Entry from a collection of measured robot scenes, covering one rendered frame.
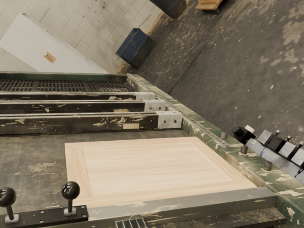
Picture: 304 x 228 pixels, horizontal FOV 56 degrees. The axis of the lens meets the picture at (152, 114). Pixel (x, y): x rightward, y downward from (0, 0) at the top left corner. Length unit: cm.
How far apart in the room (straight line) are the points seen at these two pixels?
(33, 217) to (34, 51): 423
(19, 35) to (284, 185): 437
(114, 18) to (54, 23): 119
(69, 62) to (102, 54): 156
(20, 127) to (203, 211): 84
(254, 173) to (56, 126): 82
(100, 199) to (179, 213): 22
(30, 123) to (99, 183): 52
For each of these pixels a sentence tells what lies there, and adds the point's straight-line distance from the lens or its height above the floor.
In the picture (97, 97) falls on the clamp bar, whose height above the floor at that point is 121.
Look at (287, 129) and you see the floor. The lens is 226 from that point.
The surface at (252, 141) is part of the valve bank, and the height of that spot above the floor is 74.
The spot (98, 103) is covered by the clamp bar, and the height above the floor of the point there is 123.
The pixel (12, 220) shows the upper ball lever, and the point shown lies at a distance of 72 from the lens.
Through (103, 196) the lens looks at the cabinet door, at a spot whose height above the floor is 128.
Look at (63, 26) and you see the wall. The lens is 619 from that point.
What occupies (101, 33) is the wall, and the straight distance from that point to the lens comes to 624.
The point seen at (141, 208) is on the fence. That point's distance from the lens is 75.
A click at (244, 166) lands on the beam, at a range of 103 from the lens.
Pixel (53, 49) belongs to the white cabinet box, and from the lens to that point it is 482.
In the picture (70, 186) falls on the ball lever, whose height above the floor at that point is 144.
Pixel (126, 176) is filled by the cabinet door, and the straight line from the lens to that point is 93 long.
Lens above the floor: 164
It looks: 25 degrees down
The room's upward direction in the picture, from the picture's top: 55 degrees counter-clockwise
